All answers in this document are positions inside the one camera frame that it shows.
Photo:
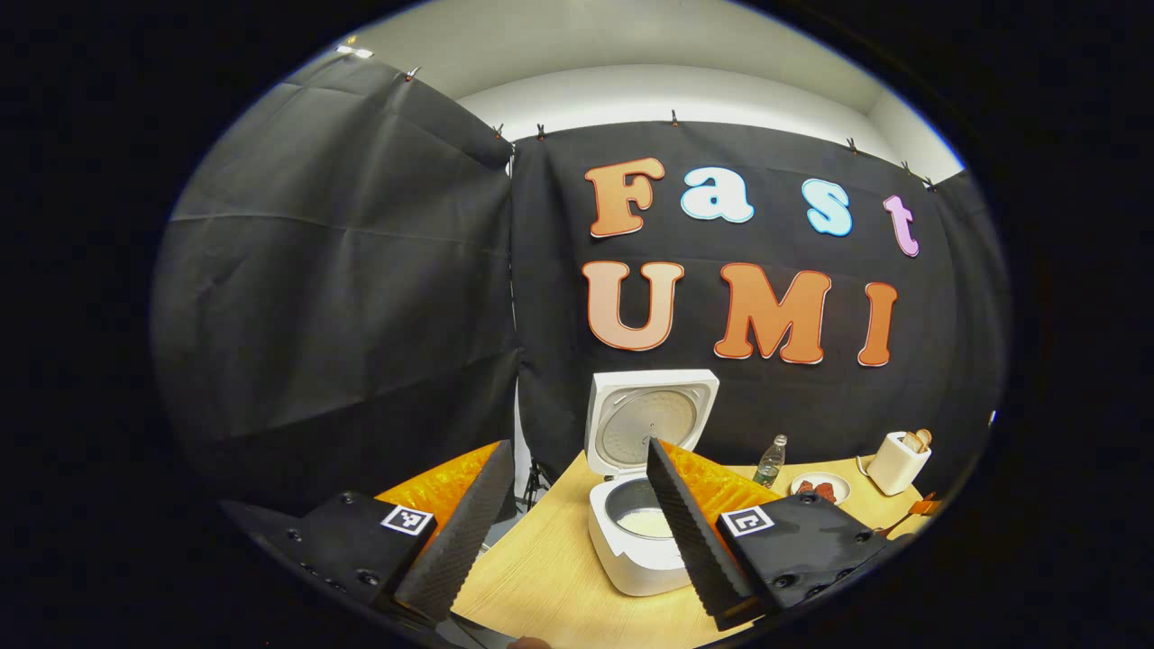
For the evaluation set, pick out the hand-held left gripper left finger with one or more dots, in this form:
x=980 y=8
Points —
x=460 y=541

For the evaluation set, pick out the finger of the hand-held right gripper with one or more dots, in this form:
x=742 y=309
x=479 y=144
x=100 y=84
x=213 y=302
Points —
x=924 y=506

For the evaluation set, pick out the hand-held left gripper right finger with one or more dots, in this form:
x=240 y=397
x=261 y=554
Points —
x=690 y=541

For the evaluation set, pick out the pile of white rice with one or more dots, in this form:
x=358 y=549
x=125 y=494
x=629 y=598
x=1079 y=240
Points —
x=645 y=521

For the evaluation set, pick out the white rice cooker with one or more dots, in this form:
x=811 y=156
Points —
x=631 y=424

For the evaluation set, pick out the white toaster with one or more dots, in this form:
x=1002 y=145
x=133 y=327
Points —
x=894 y=467

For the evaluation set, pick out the round beige plate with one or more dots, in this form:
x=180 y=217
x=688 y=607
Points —
x=840 y=485

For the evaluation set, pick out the black tripod stand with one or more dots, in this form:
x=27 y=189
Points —
x=534 y=482

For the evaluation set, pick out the red meat piece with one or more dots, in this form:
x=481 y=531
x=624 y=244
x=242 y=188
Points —
x=805 y=488
x=825 y=492

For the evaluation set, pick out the clear plastic water bottle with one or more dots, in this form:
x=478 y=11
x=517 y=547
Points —
x=769 y=464

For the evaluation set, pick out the white ceiling light panel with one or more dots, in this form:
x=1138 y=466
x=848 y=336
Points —
x=354 y=51

